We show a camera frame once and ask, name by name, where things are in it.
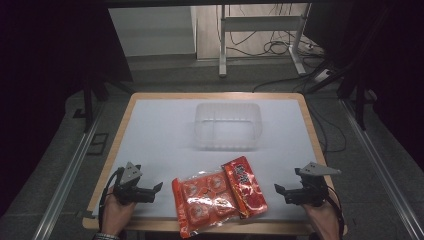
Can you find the aluminium floor rail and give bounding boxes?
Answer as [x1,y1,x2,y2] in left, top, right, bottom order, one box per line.
[30,102,106,240]
[339,98,424,240]

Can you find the long black floor cable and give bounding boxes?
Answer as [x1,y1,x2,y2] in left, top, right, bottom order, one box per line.
[251,73,348,155]

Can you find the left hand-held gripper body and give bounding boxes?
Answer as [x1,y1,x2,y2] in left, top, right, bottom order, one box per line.
[112,161,156,206]

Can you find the black metal stand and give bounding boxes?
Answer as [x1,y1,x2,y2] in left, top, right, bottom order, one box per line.
[72,75,136,134]
[303,49,379,132]

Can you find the red snack packet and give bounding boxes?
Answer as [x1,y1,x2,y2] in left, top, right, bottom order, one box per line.
[171,155,269,239]

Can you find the black curtain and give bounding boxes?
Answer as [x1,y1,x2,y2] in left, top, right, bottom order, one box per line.
[303,0,424,171]
[0,0,134,218]

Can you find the person's left hand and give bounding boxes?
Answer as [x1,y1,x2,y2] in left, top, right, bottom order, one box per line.
[100,187,137,237]

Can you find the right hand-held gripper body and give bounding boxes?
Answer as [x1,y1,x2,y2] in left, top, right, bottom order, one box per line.
[284,161,342,208]

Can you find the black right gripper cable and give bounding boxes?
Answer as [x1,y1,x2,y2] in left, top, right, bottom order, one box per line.
[325,185,346,238]

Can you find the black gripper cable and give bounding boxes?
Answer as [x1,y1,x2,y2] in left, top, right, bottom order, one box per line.
[325,185,346,238]
[97,166,125,233]

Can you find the tangled black floor cables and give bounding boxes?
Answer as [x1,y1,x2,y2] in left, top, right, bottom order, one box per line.
[225,3,324,58]

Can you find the white power strip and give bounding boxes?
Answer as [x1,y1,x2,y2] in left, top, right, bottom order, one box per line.
[312,68,334,83]

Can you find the clear plastic container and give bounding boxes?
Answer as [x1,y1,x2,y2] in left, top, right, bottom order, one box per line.
[194,101,261,152]

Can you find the person's right hand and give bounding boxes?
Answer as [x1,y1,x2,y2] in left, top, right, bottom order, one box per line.
[301,198,342,240]

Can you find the white board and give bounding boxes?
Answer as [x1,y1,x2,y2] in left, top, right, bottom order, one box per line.
[107,5,197,58]

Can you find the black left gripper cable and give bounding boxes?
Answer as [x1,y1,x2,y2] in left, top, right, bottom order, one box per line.
[97,166,125,233]

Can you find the black rectangular floor frame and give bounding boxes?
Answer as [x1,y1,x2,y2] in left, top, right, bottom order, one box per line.
[86,132,110,156]

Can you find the striped wristband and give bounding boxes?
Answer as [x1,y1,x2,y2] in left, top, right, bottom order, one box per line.
[93,232,121,240]

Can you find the white metal desk frame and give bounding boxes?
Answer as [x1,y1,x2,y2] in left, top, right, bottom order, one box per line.
[217,3,313,78]

